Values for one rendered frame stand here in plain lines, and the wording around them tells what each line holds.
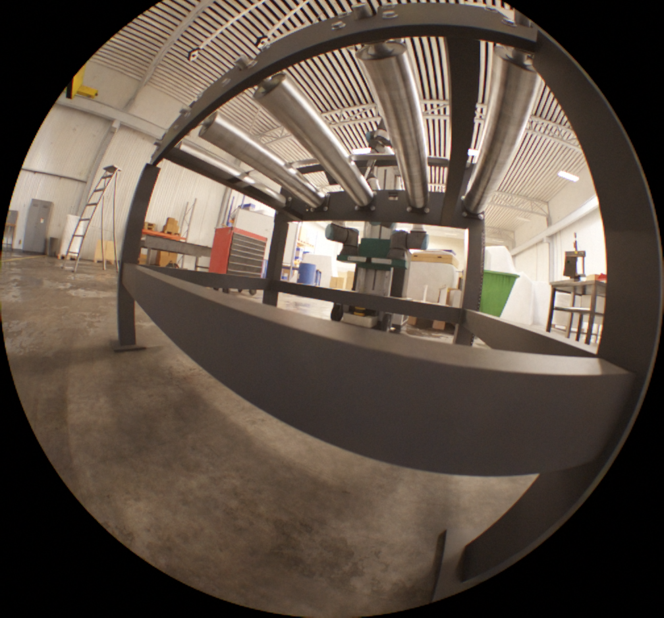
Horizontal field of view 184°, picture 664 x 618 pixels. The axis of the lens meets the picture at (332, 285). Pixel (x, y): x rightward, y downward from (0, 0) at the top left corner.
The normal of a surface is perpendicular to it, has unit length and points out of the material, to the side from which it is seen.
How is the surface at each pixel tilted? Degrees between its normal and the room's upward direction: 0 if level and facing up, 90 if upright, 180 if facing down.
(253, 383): 90
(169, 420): 0
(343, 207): 90
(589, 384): 90
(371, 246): 90
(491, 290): 100
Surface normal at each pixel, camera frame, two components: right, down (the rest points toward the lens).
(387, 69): -0.01, 1.00
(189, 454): 0.14, -0.99
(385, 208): -0.43, -0.05
